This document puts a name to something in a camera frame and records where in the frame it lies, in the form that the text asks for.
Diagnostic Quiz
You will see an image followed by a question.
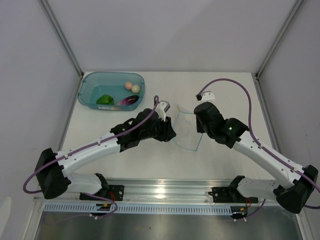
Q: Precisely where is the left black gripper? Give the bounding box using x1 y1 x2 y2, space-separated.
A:
139 115 176 142

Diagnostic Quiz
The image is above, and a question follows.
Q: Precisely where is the clear zip top bag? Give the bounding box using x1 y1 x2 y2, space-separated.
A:
172 105 203 152

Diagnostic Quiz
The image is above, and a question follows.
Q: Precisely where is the white egg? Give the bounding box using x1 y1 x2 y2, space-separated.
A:
131 84 140 94

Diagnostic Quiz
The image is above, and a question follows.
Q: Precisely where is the pink egg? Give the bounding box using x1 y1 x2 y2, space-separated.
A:
124 82 133 91

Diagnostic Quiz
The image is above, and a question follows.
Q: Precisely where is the green bell pepper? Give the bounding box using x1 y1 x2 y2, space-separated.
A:
96 94 114 105

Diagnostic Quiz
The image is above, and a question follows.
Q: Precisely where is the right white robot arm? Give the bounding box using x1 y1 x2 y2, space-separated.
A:
193 102 319 214

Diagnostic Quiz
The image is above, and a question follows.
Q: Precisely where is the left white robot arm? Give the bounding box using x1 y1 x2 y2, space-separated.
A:
35 108 177 200

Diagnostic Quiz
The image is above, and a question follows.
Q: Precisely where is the purple eggplant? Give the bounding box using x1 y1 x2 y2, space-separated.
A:
117 95 140 106

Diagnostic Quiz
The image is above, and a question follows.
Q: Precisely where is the teal plastic bin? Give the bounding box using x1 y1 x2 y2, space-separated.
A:
77 71 145 111

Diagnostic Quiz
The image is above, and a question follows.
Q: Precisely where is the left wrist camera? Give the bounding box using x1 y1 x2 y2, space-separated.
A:
156 100 171 121

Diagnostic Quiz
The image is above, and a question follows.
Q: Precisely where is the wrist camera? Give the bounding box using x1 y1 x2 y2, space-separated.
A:
196 91 216 102
156 100 171 121

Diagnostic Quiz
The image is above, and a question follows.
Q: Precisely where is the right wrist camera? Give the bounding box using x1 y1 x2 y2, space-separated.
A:
196 91 216 102

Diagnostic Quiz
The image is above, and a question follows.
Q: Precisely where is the aluminium mounting rail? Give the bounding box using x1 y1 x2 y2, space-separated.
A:
33 178 306 206

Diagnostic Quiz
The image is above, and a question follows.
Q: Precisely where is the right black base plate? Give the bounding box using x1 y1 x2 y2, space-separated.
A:
208 187 259 204

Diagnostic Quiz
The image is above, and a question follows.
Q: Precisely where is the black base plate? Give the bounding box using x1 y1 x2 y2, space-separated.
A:
208 187 259 204
79 185 125 201

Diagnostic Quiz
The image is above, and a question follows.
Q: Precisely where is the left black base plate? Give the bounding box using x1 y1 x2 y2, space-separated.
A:
79 185 125 201

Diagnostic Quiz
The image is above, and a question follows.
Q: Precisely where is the slotted white cable duct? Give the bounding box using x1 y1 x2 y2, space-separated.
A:
43 202 233 216

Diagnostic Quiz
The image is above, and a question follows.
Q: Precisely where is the right aluminium frame post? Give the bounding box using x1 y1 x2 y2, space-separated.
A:
255 0 307 80

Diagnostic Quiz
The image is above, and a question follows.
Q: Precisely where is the aluminium frame post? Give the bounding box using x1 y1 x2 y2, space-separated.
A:
38 0 84 78
255 0 307 80

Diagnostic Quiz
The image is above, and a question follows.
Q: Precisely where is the left aluminium frame post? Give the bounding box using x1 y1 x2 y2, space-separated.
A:
38 0 84 78

